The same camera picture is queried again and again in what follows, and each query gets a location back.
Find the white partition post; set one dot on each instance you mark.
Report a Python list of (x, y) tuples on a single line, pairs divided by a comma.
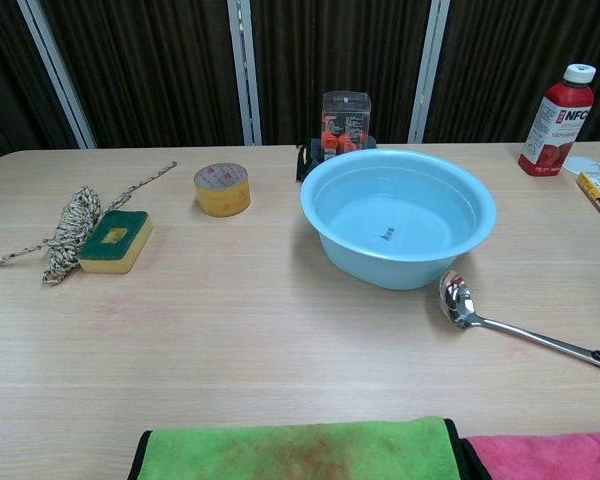
[(429, 70), (55, 70), (245, 70)]

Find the white round lid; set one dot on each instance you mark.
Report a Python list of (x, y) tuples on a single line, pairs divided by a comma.
[(582, 164)]

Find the yellowish adhesive tape roll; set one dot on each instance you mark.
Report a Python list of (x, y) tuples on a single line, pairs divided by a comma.
[(222, 195)]

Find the red juice bottle white cap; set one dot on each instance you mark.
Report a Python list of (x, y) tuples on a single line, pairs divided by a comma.
[(555, 125)]

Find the pink microfibre cloth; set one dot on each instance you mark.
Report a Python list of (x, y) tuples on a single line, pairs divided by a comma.
[(545, 457)]

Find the light blue plastic basin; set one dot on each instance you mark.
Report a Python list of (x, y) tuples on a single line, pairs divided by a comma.
[(360, 260)]

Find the yellow sponge with green pad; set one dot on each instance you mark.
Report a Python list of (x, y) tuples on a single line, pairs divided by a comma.
[(122, 247)]

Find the green microfibre cloth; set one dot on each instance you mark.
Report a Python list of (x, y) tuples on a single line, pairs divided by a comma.
[(290, 450)]

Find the clear box with orange pieces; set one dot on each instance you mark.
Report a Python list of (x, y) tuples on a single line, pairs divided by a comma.
[(345, 125)]

